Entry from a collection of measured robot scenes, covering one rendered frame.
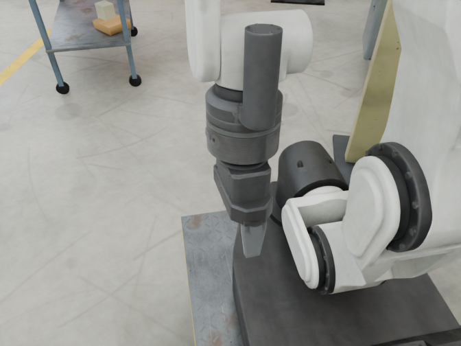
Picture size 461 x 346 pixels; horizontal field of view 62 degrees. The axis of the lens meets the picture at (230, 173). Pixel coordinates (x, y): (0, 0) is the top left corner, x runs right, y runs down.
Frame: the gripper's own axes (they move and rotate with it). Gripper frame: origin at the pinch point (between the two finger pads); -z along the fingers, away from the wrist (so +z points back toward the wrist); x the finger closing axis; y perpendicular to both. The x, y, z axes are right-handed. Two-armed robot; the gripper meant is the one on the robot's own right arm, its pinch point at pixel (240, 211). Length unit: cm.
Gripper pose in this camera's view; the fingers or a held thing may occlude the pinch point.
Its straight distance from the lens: 54.0
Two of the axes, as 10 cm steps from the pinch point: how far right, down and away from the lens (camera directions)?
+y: 9.6, -1.5, 2.3
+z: 0.1, -8.1, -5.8
